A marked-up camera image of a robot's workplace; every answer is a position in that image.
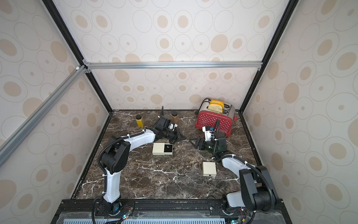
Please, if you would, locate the cream drawer jewelry box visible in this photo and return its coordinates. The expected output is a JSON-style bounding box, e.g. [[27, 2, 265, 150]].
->
[[152, 143, 173, 155]]

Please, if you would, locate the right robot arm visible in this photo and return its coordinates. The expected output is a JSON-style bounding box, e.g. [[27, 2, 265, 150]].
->
[[189, 130, 278, 213]]

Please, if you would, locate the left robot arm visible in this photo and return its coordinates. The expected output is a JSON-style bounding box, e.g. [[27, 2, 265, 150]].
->
[[97, 116, 186, 215]]

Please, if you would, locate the cream square box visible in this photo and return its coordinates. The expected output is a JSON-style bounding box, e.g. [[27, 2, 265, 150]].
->
[[202, 161, 217, 177]]

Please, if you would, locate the brown spice jar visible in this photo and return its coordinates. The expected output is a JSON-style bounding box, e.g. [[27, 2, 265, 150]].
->
[[171, 111, 179, 124]]

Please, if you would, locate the yellow spice jar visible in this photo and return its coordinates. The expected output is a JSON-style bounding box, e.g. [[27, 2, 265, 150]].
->
[[136, 114, 145, 128]]

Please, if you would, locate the red polka dot toaster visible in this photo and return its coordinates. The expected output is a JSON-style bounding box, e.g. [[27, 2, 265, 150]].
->
[[195, 98, 237, 137]]

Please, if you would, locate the pale toast slice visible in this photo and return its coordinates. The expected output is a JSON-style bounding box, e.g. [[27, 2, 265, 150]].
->
[[207, 104, 223, 113]]

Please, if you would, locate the yellow toast slice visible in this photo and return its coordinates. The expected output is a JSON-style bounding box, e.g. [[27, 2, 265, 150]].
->
[[210, 100, 225, 108]]

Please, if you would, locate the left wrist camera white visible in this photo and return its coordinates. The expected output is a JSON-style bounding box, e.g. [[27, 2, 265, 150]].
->
[[168, 123, 178, 130]]

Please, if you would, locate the black toaster cable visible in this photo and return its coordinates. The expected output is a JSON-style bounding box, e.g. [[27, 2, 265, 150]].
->
[[195, 97, 212, 115]]

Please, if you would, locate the back aluminium rail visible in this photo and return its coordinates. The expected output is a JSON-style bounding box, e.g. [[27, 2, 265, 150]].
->
[[86, 61, 263, 70]]

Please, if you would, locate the aluminium rail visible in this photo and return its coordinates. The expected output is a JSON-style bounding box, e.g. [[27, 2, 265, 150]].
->
[[1, 65, 86, 165], [86, 61, 263, 70]]

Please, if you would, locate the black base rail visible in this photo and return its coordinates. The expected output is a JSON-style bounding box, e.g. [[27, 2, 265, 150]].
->
[[52, 197, 292, 224]]

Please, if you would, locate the left aluminium rail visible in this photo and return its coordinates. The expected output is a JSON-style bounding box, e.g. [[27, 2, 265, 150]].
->
[[1, 65, 86, 165]]

